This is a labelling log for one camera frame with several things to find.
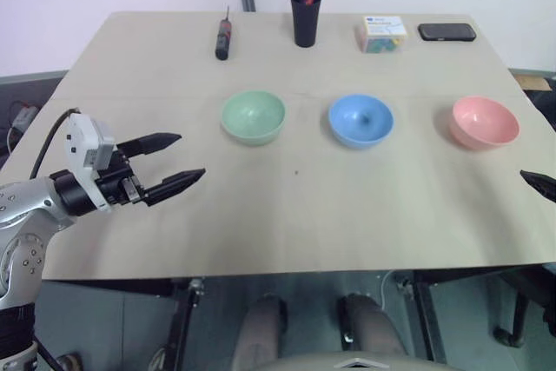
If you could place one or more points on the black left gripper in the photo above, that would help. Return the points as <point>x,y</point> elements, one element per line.
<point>118,177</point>

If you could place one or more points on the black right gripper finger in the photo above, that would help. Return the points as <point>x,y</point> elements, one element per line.
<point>540,183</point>

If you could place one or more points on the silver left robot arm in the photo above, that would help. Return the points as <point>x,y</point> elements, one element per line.
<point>26,214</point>

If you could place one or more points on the pink bowl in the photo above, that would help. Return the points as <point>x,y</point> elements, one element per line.
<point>484,122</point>

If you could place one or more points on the brown cardboard piece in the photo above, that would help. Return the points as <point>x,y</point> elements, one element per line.
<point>532,82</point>

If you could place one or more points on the green bowl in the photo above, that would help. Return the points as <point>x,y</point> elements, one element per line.
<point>253,117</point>

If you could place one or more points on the black red screwdriver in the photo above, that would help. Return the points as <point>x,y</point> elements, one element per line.
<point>223,40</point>

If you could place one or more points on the black smartphone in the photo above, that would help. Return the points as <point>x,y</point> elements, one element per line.
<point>447,32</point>

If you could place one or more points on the blue bowl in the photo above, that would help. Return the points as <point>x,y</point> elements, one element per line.
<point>360,120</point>

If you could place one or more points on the dark rounded left robot leg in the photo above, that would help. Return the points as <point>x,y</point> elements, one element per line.
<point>260,332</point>

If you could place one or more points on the dark rounded robot leg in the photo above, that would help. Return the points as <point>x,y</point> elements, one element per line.
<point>260,332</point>
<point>369,327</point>

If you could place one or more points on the black pen cup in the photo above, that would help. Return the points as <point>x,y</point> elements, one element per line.
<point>306,21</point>

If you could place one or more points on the clear box of coloured clips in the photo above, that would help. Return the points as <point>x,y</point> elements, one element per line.
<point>382,35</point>

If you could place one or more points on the dark rounded right robot leg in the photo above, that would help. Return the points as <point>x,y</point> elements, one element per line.
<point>369,327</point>

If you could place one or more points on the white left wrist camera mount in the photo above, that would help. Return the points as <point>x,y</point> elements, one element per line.
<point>84,145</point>

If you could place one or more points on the black table frame leg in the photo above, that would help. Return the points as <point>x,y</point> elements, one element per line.
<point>423,323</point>
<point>182,323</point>

